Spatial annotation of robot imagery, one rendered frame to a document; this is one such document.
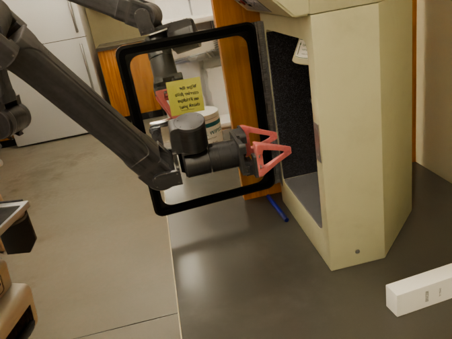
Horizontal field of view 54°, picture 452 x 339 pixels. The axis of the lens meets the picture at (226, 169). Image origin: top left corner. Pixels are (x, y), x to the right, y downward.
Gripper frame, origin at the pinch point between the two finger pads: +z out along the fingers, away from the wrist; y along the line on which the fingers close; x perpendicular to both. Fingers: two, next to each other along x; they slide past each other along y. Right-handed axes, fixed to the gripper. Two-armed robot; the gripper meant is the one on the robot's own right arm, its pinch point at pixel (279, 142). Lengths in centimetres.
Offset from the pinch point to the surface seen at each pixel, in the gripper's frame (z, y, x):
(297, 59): 4.8, -2.2, -16.3
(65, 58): -122, 473, 24
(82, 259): -93, 174, 116
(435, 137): 46, 18, 15
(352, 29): 9.8, -15.1, -21.7
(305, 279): -2.3, -15.7, 22.0
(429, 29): 46, 22, -13
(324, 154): 3.7, -15.2, -2.1
